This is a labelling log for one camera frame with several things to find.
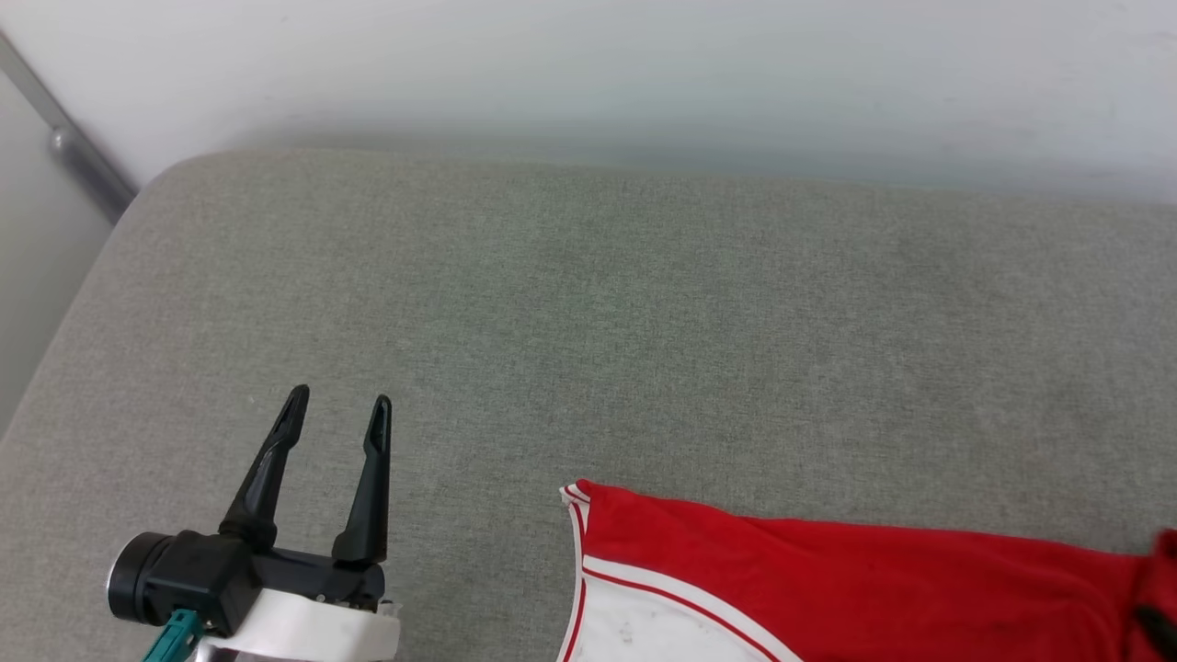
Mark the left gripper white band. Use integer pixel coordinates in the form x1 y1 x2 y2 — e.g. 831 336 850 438
198 384 404 662

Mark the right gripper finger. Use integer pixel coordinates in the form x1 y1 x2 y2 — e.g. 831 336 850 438
1136 604 1177 659

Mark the left black cable teal plug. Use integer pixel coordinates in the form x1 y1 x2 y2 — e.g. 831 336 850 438
141 609 203 662

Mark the red garment with white trim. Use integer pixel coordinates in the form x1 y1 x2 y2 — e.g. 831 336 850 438
558 478 1177 662

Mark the grey fabric sofa cushion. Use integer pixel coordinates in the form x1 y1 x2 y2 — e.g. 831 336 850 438
0 147 1177 662

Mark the grey metal rail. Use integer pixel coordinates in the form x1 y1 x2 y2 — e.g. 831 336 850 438
0 32 139 223

